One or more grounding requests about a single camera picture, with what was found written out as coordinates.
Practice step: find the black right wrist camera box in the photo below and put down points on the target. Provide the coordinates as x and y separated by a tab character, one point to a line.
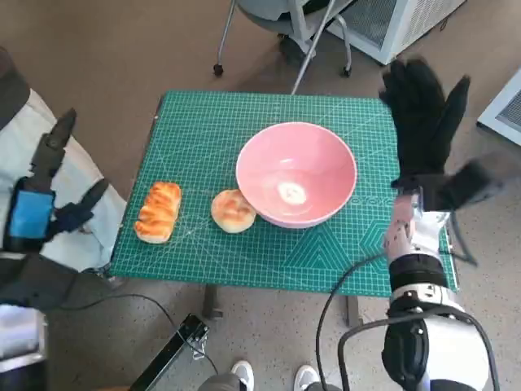
468	187

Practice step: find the white shoe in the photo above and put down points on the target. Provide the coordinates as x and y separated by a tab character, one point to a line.
243	376
306	379

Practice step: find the long braided toy bread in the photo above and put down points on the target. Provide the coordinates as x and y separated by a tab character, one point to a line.
158	212

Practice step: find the silver metal pole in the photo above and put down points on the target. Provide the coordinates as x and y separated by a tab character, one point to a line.
313	49

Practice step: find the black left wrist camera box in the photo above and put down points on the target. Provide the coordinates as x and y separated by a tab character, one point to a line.
36	285

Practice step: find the white mesh cabinet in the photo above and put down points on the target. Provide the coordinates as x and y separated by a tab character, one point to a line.
407	20

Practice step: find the white vented appliance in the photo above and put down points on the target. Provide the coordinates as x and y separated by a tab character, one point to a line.
509	112

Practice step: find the round toy bread bun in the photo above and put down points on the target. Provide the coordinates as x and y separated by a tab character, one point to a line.
232	212

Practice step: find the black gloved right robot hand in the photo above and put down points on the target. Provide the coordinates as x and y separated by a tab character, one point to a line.
419	122

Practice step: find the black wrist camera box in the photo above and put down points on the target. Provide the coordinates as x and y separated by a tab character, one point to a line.
468	187
36	285

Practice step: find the black bar with metal clamp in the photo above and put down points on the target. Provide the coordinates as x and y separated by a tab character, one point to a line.
171	350

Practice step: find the pink bowl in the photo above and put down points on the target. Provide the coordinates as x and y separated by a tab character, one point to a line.
297	163

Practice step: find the grey office chair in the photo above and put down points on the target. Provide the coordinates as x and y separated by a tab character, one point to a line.
268	16

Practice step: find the green cutting mat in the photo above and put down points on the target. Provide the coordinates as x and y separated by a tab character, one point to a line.
195	142

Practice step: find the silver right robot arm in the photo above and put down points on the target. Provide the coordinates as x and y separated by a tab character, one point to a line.
411	277

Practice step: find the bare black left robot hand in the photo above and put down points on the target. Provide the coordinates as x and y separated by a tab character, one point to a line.
32	212

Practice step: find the grey table leg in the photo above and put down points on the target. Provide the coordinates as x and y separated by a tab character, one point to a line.
211	303
354	311

